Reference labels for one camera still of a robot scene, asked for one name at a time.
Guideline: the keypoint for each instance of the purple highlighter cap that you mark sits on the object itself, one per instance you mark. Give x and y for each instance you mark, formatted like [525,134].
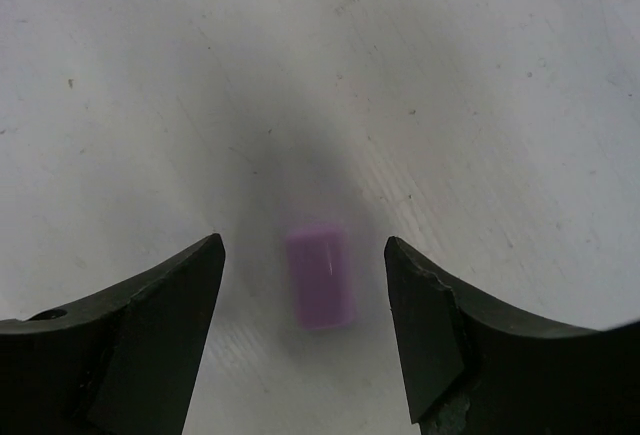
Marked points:
[318,262]

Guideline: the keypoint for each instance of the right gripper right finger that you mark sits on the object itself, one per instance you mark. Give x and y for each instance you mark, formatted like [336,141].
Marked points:
[473,364]

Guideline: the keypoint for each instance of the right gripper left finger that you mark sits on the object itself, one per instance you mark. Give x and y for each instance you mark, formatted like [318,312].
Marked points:
[123,360]

